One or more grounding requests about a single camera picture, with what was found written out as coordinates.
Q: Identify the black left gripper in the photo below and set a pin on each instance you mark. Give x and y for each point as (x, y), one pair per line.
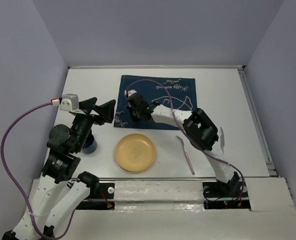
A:
(106, 110)

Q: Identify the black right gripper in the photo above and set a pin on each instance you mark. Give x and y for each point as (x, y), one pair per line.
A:
(134, 118)

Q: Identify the dark blue cup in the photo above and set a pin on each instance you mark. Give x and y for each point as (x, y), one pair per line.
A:
(90, 145)

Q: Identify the dark blue patterned cloth napkin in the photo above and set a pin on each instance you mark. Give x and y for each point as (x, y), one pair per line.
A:
(155, 89)

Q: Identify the tan round plate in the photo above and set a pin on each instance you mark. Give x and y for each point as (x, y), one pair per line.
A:
(135, 152)

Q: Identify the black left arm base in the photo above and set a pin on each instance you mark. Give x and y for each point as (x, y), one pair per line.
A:
(101, 199)

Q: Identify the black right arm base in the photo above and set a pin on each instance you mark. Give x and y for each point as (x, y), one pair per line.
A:
(216, 199)

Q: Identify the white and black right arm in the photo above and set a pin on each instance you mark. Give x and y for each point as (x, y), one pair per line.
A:
(199, 130)

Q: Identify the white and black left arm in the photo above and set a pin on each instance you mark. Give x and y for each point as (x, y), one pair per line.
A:
(44, 214)

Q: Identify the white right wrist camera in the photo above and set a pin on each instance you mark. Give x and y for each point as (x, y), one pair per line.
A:
(128, 93)

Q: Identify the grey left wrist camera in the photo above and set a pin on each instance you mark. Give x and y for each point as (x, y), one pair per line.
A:
(69, 103)

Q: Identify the knife with pink handle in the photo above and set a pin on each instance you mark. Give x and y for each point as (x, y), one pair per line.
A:
(222, 139)

